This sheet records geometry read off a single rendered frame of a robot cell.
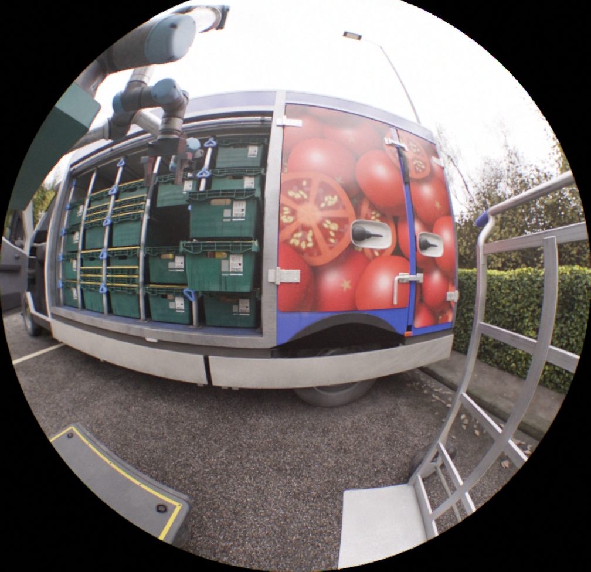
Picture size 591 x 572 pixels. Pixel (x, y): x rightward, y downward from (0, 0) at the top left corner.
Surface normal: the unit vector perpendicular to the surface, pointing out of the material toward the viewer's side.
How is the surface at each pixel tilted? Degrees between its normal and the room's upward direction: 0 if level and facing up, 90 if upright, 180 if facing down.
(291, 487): 0
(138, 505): 0
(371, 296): 90
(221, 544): 0
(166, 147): 113
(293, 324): 90
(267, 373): 90
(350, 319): 90
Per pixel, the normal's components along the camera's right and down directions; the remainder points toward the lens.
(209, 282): 0.11, 0.18
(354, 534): 0.02, -1.00
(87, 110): 1.00, 0.02
